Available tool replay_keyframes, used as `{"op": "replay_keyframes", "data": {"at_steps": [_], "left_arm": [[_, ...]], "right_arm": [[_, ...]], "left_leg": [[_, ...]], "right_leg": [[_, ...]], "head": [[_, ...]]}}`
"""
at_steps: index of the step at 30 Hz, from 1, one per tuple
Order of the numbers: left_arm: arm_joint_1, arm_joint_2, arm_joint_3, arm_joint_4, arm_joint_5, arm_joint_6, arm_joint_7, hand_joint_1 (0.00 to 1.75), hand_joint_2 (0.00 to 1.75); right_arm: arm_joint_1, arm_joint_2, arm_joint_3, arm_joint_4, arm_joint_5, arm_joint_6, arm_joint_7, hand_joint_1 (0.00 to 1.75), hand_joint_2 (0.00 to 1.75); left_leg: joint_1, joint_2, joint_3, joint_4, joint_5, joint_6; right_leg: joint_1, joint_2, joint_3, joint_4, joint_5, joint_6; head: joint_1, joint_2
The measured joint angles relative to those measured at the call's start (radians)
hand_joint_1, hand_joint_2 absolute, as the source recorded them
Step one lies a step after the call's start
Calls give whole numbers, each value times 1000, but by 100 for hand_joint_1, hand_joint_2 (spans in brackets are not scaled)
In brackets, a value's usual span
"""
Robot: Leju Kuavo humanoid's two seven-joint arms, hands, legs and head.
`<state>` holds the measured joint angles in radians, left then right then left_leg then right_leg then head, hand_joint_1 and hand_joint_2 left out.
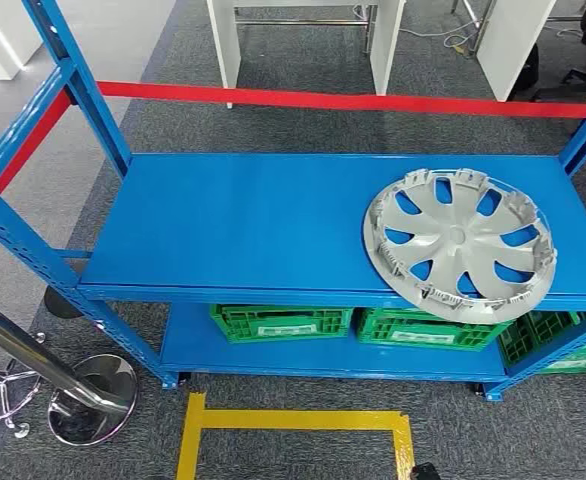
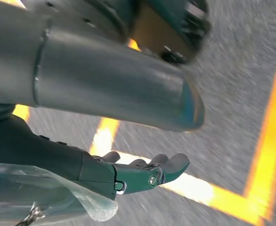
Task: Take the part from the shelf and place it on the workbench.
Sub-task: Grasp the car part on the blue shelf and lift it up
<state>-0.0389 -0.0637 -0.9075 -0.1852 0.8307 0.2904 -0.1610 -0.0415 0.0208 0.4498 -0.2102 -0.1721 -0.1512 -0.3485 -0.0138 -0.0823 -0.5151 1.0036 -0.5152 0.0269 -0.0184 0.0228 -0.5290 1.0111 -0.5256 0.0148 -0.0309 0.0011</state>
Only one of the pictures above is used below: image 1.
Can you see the silver plastic wheel hubcap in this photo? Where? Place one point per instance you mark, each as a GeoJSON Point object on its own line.
{"type": "Point", "coordinates": [453, 235]}

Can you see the blue metal shelf rack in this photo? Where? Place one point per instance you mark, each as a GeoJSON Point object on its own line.
{"type": "Point", "coordinates": [273, 225]}

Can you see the long red barrier belt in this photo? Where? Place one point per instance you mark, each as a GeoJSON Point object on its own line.
{"type": "Point", "coordinates": [323, 100]}

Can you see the yellow floor tape square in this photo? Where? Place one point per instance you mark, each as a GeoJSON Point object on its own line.
{"type": "Point", "coordinates": [297, 419]}

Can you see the white table with metal bars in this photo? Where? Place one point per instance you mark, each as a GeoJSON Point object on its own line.
{"type": "Point", "coordinates": [225, 46]}

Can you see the black stanchion with dark base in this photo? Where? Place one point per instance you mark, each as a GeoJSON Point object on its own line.
{"type": "Point", "coordinates": [60, 305]}

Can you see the white table with metal legs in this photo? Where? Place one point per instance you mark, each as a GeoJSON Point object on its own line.
{"type": "Point", "coordinates": [513, 46]}

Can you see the black bag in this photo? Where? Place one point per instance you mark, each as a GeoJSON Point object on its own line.
{"type": "Point", "coordinates": [525, 73]}

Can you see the short red barrier belt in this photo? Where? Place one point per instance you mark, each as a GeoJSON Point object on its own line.
{"type": "Point", "coordinates": [30, 142]}

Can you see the black office chair base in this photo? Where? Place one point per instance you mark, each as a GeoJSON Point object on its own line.
{"type": "Point", "coordinates": [578, 76]}

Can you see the chrome stanchion post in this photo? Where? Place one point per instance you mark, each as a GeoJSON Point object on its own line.
{"type": "Point", "coordinates": [93, 404]}

